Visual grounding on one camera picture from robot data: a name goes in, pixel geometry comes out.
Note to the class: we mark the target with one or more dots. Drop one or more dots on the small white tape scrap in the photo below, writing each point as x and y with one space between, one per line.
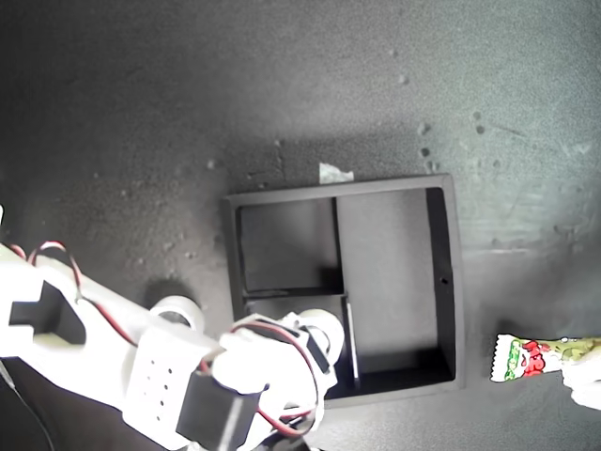
331 173

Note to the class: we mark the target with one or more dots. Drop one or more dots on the black tray with wells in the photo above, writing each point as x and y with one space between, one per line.
389 244

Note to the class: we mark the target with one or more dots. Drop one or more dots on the snack bar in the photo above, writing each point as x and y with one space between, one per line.
521 357

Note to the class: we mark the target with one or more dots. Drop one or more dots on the white tape roll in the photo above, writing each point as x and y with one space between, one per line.
335 329
188 307

